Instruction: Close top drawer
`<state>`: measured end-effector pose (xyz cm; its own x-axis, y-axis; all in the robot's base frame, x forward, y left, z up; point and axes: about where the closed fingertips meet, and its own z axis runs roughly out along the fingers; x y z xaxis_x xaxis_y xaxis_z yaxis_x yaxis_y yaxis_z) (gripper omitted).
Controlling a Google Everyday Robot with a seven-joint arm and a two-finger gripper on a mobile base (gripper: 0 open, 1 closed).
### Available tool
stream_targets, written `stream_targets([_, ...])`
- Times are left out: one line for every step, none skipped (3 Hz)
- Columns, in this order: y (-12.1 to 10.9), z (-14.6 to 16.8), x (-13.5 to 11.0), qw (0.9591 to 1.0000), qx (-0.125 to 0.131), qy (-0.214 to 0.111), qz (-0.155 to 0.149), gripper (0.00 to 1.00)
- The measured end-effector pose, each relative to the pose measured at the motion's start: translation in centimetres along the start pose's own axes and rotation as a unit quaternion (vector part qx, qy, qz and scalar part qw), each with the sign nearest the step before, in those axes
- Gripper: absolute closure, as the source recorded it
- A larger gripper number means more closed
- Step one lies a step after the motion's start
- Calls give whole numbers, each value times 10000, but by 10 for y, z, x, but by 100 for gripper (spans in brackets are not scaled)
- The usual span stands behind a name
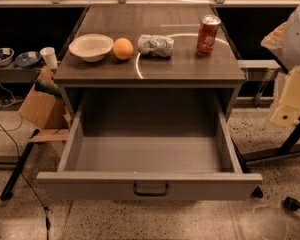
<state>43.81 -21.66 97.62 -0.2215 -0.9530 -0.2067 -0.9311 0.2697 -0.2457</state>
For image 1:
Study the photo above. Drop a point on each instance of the red soda can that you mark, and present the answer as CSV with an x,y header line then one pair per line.
x,y
209,26

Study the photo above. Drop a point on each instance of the blue patterned bowl right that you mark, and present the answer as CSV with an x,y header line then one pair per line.
x,y
28,59

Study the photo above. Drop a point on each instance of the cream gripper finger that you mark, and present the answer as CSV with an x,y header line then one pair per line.
x,y
288,109

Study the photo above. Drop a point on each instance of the cardboard box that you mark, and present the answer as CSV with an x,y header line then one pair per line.
x,y
45,111

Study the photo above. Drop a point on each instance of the crumpled chip bag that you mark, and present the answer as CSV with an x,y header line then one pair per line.
x,y
155,45

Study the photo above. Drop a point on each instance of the white paper cup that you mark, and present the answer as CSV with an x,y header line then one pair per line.
x,y
49,56

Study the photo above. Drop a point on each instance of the blue patterned bowl left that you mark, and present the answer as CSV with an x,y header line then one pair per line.
x,y
6,56

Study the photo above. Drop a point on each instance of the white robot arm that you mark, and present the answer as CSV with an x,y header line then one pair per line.
x,y
284,43

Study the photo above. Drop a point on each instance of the white bowl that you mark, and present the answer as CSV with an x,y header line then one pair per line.
x,y
91,47

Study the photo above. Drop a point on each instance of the grey top drawer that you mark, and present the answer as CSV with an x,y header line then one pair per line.
x,y
133,149

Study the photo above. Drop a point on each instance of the black table leg left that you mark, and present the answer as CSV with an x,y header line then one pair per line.
x,y
7,191

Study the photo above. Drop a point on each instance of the orange fruit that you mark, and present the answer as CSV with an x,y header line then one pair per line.
x,y
123,49

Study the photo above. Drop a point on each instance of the blue patterned bowl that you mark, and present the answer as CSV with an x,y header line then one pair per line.
x,y
6,56
28,59

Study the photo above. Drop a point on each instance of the grey low shelf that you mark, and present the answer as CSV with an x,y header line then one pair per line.
x,y
14,74

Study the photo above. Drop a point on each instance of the green handled tool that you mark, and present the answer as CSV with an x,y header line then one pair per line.
x,y
45,87

